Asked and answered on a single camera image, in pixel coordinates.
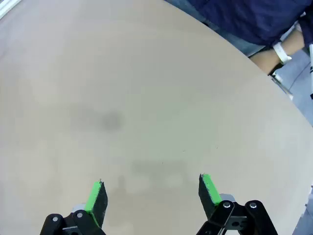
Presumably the person's left forearm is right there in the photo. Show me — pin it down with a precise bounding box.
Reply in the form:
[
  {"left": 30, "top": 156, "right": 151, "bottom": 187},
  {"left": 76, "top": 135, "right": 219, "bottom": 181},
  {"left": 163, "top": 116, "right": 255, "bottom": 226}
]
[{"left": 272, "top": 29, "right": 306, "bottom": 56}]

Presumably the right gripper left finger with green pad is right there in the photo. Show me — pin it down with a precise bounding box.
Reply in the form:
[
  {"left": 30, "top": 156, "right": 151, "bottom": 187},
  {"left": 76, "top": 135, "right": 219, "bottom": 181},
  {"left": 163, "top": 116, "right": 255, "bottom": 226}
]
[{"left": 40, "top": 180, "right": 110, "bottom": 235}]

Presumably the person's left hand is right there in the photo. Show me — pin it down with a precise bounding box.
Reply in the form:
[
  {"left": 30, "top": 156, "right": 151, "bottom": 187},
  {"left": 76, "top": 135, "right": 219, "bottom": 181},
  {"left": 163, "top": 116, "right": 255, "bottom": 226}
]
[{"left": 248, "top": 50, "right": 281, "bottom": 74}]

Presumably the grey toothed metal rail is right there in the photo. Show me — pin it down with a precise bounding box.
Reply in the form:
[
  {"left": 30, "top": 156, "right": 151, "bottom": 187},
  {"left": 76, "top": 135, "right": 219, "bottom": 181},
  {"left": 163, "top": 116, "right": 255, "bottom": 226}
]
[{"left": 269, "top": 72, "right": 294, "bottom": 100}]

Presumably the white pole with black marks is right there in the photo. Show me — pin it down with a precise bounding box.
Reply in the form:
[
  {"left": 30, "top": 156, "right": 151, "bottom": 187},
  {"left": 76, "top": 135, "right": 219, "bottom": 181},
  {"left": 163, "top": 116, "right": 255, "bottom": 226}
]
[{"left": 309, "top": 43, "right": 313, "bottom": 100}]

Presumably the person in dark purple jacket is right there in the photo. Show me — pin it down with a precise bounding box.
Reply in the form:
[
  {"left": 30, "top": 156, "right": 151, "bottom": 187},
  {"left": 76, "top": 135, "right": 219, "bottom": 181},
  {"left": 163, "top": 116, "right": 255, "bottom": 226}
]
[{"left": 166, "top": 0, "right": 313, "bottom": 47}]

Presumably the white wristband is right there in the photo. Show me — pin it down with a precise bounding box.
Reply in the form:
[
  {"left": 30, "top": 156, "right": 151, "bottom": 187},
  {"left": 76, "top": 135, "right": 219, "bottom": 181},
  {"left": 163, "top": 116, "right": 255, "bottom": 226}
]
[{"left": 272, "top": 41, "right": 292, "bottom": 65}]

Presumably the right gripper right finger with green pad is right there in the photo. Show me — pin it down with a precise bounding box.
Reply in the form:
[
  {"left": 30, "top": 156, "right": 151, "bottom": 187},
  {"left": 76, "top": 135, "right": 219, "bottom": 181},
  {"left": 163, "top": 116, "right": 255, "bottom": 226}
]
[{"left": 195, "top": 173, "right": 278, "bottom": 235}]

